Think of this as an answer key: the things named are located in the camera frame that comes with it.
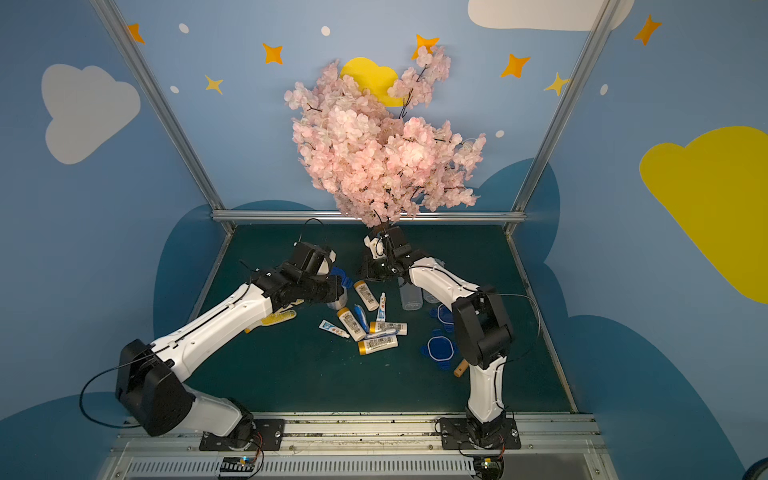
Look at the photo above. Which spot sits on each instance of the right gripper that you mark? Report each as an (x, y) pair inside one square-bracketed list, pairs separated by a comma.
[(377, 267)]

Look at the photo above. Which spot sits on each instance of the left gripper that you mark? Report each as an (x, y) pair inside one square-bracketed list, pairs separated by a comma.
[(327, 289)]

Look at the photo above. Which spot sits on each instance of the blue cup lid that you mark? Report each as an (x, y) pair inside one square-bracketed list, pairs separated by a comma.
[(444, 316), (440, 349)]

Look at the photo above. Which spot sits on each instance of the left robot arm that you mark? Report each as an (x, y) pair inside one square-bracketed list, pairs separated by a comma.
[(151, 377)]

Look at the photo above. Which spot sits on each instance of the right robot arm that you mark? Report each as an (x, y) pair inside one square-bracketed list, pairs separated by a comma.
[(482, 327)]

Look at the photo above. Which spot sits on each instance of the orange-cap white bottle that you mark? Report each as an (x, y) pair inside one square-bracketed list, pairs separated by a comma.
[(388, 328), (370, 301), (351, 324), (370, 346)]

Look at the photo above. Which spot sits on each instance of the yellow work glove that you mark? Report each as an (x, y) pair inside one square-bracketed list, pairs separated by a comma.
[(272, 319)]

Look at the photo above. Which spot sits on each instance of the white blue toothpaste tube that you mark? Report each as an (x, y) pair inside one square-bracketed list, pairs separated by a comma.
[(381, 312)]

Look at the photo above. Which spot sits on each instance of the blue toothbrush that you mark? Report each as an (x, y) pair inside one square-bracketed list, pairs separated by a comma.
[(360, 315)]

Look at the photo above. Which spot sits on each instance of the pink cherry blossom tree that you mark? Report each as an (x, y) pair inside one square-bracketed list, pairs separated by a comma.
[(379, 166)]

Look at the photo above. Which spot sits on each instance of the left circuit board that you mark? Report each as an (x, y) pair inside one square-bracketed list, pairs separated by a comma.
[(241, 467)]

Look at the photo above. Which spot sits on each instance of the circuit board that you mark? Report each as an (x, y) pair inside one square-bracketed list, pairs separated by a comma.
[(241, 467), (487, 468)]

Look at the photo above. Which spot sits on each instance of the right circuit board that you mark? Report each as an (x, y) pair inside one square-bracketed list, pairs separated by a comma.
[(487, 468)]

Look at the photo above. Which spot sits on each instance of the green wooden-handled scraper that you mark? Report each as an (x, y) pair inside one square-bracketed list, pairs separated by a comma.
[(461, 368)]

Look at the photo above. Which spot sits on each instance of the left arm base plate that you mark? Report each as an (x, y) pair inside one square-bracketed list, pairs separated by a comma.
[(270, 433)]

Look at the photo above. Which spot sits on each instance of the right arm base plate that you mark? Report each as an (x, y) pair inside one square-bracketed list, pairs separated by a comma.
[(468, 433)]

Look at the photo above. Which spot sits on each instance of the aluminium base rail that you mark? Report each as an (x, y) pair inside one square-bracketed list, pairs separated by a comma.
[(373, 446)]

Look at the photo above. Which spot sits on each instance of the left aluminium frame post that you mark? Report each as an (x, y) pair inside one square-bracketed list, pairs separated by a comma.
[(114, 23)]

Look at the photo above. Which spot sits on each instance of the aluminium frame post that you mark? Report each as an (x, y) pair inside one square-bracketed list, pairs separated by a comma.
[(114, 23), (583, 68)]

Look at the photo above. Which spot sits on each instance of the right aluminium frame post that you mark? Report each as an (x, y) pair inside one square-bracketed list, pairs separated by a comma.
[(583, 68)]

